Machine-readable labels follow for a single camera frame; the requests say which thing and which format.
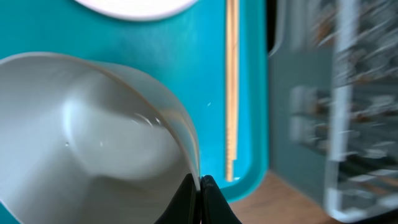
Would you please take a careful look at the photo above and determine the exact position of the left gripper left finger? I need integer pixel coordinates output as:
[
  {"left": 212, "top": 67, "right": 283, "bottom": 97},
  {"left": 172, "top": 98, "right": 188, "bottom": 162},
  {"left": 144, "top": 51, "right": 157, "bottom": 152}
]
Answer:
[{"left": 155, "top": 174, "right": 201, "bottom": 224}]

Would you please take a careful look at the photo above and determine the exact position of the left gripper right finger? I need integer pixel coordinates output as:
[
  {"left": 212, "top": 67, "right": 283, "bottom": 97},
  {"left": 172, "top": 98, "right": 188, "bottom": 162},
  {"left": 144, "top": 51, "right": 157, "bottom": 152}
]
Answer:
[{"left": 201, "top": 175, "right": 241, "bottom": 224}]

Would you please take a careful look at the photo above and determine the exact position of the grey bowl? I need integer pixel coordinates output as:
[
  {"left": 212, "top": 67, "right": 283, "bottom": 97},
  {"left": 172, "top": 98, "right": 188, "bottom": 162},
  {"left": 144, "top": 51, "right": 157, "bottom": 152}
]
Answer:
[{"left": 1, "top": 52, "right": 200, "bottom": 223}]

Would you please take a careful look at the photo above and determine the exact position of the grey dishwasher rack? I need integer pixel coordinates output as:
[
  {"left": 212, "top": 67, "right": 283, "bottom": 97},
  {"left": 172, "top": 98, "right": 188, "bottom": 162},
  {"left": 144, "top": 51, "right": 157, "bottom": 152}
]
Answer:
[{"left": 267, "top": 0, "right": 398, "bottom": 223}]

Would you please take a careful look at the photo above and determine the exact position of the teal serving tray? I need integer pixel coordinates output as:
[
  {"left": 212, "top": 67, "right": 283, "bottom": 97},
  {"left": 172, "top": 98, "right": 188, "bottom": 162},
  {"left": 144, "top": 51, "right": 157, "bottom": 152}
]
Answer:
[{"left": 1, "top": 1, "right": 267, "bottom": 215}]

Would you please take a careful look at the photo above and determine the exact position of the left wooden chopstick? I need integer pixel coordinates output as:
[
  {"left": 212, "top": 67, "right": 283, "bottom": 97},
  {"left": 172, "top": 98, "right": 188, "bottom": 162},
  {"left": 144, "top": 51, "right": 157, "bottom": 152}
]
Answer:
[{"left": 225, "top": 0, "right": 234, "bottom": 182}]

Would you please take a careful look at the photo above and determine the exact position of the wooden chopstick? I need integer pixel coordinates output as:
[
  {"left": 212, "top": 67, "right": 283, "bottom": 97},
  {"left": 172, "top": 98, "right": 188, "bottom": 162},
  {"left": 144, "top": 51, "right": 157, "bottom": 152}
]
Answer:
[
  {"left": 225, "top": 0, "right": 234, "bottom": 182},
  {"left": 229, "top": 0, "right": 239, "bottom": 161}
]

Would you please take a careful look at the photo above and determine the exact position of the right wooden chopstick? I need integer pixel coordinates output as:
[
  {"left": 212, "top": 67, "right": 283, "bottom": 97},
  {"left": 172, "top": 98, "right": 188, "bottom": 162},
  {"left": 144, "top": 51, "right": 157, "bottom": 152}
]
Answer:
[{"left": 229, "top": 0, "right": 239, "bottom": 161}]

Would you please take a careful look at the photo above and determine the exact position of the pink plate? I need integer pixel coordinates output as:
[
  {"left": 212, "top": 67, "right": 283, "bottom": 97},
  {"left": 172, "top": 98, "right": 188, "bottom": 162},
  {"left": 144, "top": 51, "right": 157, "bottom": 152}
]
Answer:
[{"left": 75, "top": 0, "right": 197, "bottom": 21}]

